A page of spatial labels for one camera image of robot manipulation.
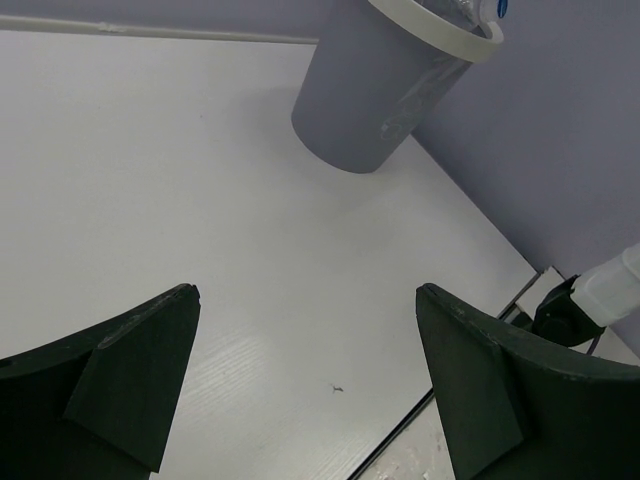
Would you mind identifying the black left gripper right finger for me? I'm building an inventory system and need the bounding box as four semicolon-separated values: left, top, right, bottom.
416;284;639;479

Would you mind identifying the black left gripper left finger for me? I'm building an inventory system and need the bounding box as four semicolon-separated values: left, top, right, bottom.
1;284;199;479

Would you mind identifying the clear bottle white-blue cap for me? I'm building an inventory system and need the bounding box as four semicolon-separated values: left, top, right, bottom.
418;0;509;32

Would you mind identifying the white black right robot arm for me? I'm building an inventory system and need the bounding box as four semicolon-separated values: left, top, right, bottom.
531;245;639;347

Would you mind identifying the white round bin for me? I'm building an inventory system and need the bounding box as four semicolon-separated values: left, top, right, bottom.
291;0;504;173

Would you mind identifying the right aluminium table rail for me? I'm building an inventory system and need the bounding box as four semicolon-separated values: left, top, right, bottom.
498;267;565;322

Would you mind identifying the aluminium table edge rail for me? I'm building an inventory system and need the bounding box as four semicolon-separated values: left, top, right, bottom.
1;15;318;45

